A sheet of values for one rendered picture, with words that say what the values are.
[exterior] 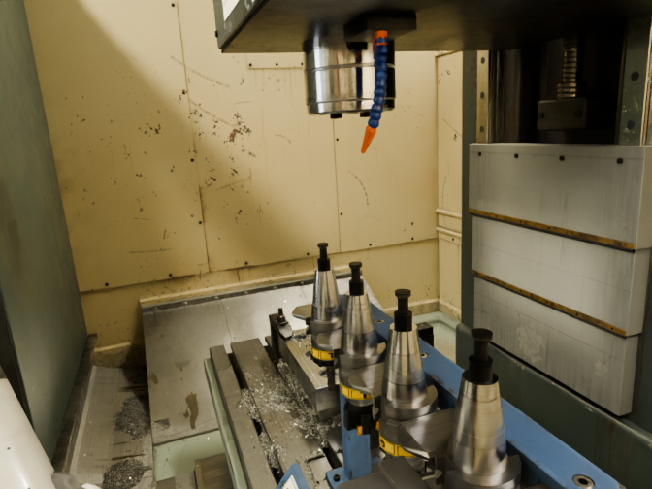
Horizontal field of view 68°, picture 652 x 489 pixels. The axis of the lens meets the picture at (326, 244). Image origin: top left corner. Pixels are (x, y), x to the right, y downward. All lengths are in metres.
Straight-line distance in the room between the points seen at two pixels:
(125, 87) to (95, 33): 0.18
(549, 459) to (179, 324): 1.57
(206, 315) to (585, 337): 1.28
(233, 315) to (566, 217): 1.22
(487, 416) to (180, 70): 1.63
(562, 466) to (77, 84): 1.71
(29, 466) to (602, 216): 0.95
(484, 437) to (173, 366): 1.43
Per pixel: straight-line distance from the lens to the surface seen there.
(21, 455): 0.63
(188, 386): 1.67
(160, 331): 1.85
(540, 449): 0.44
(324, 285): 0.65
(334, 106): 0.82
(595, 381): 1.15
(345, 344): 0.57
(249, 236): 1.90
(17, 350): 1.14
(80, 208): 1.86
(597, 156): 1.03
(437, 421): 0.47
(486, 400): 0.38
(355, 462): 0.87
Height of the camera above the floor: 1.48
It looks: 14 degrees down
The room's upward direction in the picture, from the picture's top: 4 degrees counter-clockwise
